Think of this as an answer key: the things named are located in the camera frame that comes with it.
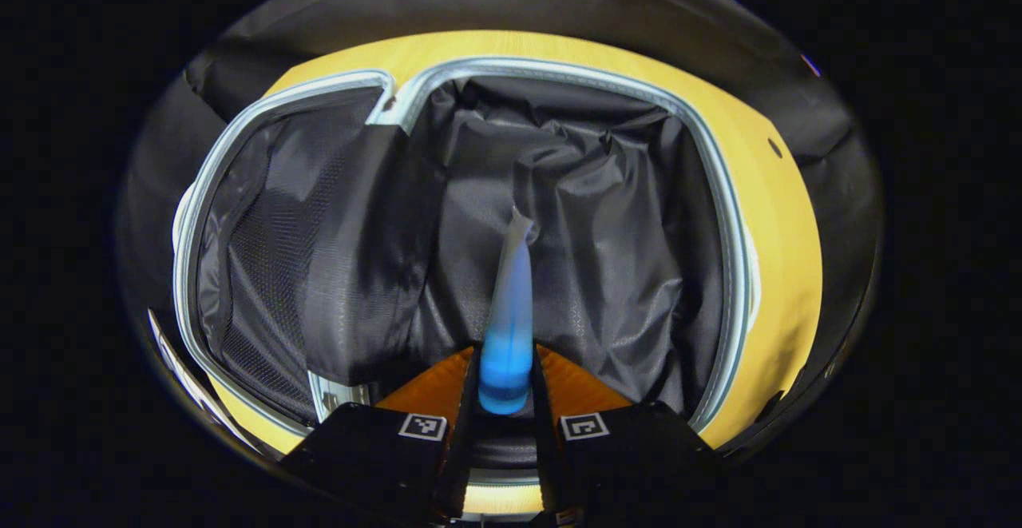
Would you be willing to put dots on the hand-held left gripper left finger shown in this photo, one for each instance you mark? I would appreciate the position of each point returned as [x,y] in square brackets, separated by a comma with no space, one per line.
[459,456]

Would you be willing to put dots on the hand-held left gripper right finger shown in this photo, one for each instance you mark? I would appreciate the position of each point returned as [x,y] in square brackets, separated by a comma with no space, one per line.
[545,456]

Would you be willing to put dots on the white and blue squeeze tube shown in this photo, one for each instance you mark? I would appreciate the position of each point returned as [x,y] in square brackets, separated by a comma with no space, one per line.
[507,336]

